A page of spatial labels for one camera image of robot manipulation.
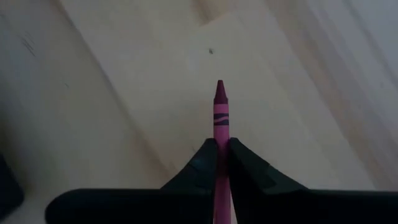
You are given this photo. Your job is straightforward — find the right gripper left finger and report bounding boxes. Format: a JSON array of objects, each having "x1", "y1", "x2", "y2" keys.
[{"x1": 45, "y1": 138, "x2": 219, "y2": 224}]

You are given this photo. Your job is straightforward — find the black plastic basket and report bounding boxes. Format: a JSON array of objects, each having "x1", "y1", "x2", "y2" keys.
[{"x1": 0, "y1": 152, "x2": 25, "y2": 219}]

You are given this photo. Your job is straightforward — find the purple crayon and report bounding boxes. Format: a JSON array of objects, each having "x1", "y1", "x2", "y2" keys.
[{"x1": 213, "y1": 79, "x2": 233, "y2": 224}]

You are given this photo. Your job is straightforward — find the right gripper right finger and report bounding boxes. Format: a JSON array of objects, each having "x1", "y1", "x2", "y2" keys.
[{"x1": 228, "y1": 137, "x2": 398, "y2": 224}]

